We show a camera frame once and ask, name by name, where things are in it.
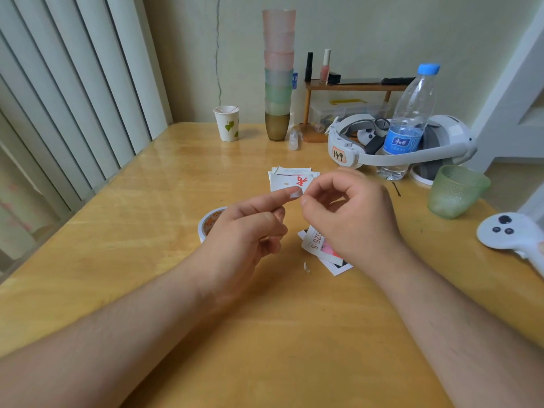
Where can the white card with pink print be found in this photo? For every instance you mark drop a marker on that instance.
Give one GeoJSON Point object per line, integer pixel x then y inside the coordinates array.
{"type": "Point", "coordinates": [316, 246]}

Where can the long black flat case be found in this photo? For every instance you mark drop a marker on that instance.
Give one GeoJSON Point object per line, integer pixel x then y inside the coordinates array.
{"type": "Point", "coordinates": [397, 81]}

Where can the black hairpin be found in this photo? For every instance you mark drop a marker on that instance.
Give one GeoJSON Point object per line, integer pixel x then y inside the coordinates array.
{"type": "Point", "coordinates": [396, 189]}

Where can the person's left thumb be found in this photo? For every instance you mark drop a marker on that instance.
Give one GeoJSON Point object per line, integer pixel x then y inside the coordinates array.
{"type": "Point", "coordinates": [263, 227]}

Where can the clear plastic storage box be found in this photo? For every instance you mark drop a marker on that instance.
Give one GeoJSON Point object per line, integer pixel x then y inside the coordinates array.
{"type": "Point", "coordinates": [340, 112]}

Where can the stack of coloured plastic cups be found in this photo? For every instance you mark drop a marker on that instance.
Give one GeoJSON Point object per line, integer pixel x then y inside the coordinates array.
{"type": "Point", "coordinates": [278, 80]}

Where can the white printed paper slip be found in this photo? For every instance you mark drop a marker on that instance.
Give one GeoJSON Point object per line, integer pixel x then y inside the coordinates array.
{"type": "Point", "coordinates": [293, 169]}

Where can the pink nail polish bottle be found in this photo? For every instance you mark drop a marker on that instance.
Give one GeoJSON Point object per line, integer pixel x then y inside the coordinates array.
{"type": "Point", "coordinates": [325, 70]}

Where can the white paper cup green leaf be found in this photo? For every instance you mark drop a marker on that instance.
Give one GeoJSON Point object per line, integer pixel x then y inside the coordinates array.
{"type": "Point", "coordinates": [227, 123]}

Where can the person's right forearm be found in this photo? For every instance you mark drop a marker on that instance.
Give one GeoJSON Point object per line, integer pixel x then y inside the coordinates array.
{"type": "Point", "coordinates": [459, 335]}

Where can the person's left hand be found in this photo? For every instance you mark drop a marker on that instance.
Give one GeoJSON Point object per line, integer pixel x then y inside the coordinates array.
{"type": "Point", "coordinates": [229, 246]}

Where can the white adhesive tape roll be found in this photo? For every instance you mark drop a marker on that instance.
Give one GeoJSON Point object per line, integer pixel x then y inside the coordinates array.
{"type": "Point", "coordinates": [208, 223]}

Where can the small clear plastic bottle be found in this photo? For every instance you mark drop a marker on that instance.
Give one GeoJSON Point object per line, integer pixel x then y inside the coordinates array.
{"type": "Point", "coordinates": [294, 139]}

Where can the white card black corner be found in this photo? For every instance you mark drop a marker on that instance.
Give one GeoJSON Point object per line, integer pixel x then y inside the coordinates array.
{"type": "Point", "coordinates": [340, 269]}

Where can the small wooden shelf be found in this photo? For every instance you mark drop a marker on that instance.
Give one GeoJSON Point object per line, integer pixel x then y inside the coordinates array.
{"type": "Point", "coordinates": [357, 87]}

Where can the white wooden frame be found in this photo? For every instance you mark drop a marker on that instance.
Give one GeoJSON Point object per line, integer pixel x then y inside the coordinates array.
{"type": "Point", "coordinates": [510, 114]}

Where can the person's left forearm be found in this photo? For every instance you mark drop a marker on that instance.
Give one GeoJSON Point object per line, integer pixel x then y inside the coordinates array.
{"type": "Point", "coordinates": [106, 339]}

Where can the clear water bottle blue cap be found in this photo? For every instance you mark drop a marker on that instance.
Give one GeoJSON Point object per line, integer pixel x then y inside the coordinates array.
{"type": "Point", "coordinates": [410, 123]}

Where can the person's left middle finger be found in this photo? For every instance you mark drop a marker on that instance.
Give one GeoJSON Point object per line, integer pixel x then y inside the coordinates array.
{"type": "Point", "coordinates": [279, 213]}

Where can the white VR headset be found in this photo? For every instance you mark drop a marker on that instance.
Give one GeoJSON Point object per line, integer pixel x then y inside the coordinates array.
{"type": "Point", "coordinates": [450, 135]}

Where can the small black block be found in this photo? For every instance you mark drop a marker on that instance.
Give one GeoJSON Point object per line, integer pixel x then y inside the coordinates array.
{"type": "Point", "coordinates": [334, 78]}

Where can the green frosted glass cup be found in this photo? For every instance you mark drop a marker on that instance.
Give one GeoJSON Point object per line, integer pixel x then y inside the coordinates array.
{"type": "Point", "coordinates": [454, 193]}

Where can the person's right thumb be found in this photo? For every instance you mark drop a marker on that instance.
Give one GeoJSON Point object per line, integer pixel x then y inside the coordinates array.
{"type": "Point", "coordinates": [331, 206]}

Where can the white vertical blinds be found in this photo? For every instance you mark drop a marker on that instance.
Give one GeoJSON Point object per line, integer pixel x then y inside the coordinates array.
{"type": "Point", "coordinates": [76, 89]}

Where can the white paper slip red print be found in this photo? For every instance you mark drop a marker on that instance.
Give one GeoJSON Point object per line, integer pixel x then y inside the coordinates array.
{"type": "Point", "coordinates": [289, 181]}

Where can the small blue container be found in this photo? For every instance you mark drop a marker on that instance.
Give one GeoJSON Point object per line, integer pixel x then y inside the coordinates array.
{"type": "Point", "coordinates": [294, 79]}

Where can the person's right hand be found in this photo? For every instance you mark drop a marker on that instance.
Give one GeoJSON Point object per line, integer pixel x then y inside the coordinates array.
{"type": "Point", "coordinates": [365, 220]}

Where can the white VR controller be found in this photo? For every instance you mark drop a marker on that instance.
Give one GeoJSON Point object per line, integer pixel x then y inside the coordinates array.
{"type": "Point", "coordinates": [505, 233]}

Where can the black nail polish bottle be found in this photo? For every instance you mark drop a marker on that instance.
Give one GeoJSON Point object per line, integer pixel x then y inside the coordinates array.
{"type": "Point", "coordinates": [308, 67]}

